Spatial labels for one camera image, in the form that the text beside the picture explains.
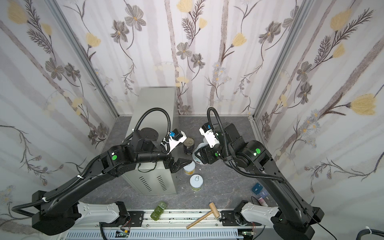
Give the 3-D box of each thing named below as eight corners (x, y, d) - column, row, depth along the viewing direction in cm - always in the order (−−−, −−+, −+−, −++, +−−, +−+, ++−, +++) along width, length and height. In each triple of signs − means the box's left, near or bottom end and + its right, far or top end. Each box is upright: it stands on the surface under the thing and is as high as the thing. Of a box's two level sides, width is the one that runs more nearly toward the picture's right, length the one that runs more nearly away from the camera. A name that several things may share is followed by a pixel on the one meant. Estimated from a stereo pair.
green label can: (189, 191, 85) (189, 187, 80) (190, 178, 90) (189, 174, 85) (203, 191, 85) (203, 187, 80) (202, 178, 90) (203, 174, 85)
